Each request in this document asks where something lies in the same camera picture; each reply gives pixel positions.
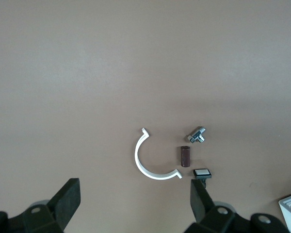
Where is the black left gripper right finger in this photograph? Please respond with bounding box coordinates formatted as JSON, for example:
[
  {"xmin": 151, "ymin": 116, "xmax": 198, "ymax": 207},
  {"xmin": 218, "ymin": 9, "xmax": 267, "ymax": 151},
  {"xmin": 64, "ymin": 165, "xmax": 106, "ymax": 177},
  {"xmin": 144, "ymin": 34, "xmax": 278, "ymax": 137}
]
[{"xmin": 185, "ymin": 180, "xmax": 289, "ymax": 233}]

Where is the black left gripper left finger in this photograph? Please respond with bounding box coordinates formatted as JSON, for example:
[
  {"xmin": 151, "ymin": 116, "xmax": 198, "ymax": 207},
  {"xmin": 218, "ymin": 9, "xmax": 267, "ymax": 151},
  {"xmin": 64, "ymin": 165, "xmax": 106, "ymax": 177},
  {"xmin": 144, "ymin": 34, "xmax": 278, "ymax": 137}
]
[{"xmin": 0, "ymin": 178, "xmax": 81, "ymax": 233}]

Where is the dark brown rectangular block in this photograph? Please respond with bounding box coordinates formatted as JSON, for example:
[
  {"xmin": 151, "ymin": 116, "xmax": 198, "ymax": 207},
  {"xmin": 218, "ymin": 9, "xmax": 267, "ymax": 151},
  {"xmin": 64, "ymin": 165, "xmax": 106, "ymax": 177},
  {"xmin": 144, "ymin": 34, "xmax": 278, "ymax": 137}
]
[{"xmin": 177, "ymin": 145, "xmax": 191, "ymax": 168}]

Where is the chrome metal fitting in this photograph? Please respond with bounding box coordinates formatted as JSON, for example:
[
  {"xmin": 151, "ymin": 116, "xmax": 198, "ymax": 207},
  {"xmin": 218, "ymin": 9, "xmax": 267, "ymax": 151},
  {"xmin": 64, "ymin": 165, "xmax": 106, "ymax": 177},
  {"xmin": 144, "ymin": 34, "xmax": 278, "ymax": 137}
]
[{"xmin": 185, "ymin": 126, "xmax": 207, "ymax": 144}]

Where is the white curved pipe clamp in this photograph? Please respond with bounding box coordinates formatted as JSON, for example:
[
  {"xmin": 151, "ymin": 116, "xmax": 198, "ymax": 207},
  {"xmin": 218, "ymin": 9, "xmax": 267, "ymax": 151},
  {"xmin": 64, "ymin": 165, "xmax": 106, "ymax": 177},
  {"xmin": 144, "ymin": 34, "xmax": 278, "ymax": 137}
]
[{"xmin": 134, "ymin": 127, "xmax": 184, "ymax": 181}]

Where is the black square switch white face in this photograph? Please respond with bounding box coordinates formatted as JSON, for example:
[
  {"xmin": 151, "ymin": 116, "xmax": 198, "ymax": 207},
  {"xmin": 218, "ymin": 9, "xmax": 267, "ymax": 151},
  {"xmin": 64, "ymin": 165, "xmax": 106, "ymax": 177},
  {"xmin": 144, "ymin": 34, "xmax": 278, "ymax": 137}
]
[{"xmin": 192, "ymin": 168, "xmax": 213, "ymax": 189}]

